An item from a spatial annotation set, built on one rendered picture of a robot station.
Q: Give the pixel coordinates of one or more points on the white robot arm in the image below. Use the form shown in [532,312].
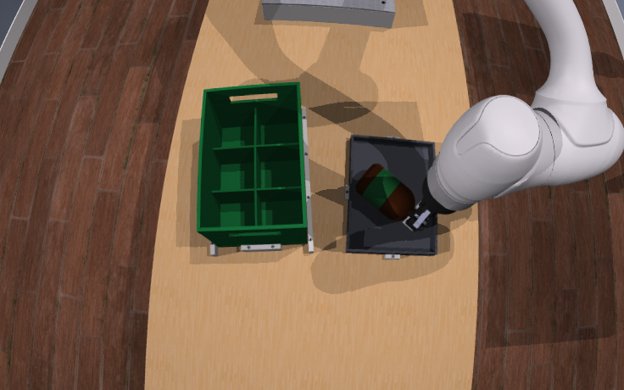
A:
[491,148]

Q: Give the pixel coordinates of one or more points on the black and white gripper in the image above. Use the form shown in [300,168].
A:
[416,220]

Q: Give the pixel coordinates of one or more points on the green divided crate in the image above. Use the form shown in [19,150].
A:
[271,126]

